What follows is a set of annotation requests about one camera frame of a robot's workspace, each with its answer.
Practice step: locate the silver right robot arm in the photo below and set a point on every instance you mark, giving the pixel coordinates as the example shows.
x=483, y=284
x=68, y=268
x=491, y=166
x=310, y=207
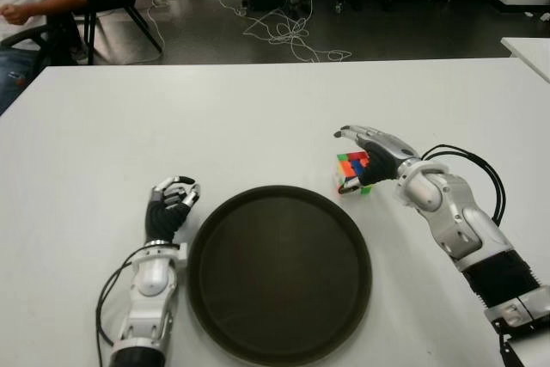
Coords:
x=464, y=221

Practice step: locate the dark brown round tray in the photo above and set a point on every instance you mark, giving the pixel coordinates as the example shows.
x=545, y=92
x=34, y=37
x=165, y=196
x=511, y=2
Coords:
x=279, y=277

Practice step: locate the small white floor object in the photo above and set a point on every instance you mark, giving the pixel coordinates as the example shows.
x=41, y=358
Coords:
x=545, y=16

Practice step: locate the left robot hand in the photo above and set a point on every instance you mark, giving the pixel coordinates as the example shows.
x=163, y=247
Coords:
x=165, y=221

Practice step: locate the multicoloured Rubik's cube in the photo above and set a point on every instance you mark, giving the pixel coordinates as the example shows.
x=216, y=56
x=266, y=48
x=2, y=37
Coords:
x=344, y=167

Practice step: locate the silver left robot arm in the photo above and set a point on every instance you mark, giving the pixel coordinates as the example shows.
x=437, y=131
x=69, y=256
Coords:
x=150, y=294

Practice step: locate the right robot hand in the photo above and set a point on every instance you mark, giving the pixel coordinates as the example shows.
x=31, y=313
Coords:
x=380, y=160

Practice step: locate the white side table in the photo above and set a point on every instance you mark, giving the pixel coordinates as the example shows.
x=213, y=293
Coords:
x=530, y=55

